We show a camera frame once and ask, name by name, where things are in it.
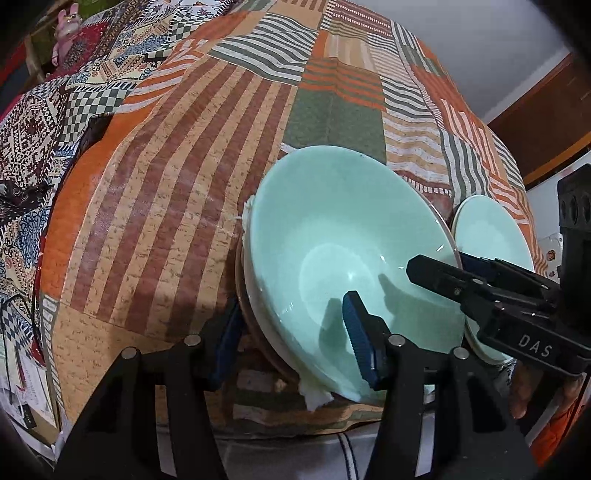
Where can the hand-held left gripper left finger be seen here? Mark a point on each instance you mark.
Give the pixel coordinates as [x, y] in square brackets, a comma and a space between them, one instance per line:
[226, 341]

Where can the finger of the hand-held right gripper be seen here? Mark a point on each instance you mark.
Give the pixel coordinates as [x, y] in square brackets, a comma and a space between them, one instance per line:
[443, 279]
[480, 264]

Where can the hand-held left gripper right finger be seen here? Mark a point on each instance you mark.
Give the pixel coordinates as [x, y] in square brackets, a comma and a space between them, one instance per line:
[358, 332]

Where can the mint green plate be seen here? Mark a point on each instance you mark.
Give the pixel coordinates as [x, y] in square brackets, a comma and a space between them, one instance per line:
[485, 230]

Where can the pink bowl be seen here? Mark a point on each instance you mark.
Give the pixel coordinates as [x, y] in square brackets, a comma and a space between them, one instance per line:
[265, 347]

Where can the white spotted bowl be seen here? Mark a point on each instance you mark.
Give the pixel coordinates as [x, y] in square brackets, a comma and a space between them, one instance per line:
[264, 323]

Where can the mint green bowl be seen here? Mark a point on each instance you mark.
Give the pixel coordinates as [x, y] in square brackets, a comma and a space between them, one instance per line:
[332, 221]

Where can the person's right hand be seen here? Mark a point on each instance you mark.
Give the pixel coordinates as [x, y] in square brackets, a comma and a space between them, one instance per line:
[524, 390]

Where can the striped patchwork tablecloth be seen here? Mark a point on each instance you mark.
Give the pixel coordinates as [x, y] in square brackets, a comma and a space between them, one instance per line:
[161, 230]

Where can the white navy-print cloth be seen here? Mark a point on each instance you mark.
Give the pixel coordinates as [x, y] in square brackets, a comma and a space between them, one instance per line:
[300, 457]

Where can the brown wooden door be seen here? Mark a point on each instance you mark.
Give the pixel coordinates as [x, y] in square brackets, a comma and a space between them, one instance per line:
[540, 129]

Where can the patterned bed blanket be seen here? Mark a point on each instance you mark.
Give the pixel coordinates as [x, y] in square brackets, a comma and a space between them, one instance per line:
[41, 115]

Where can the pink rabbit toy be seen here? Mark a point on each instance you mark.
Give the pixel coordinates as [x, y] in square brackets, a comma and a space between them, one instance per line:
[67, 27]

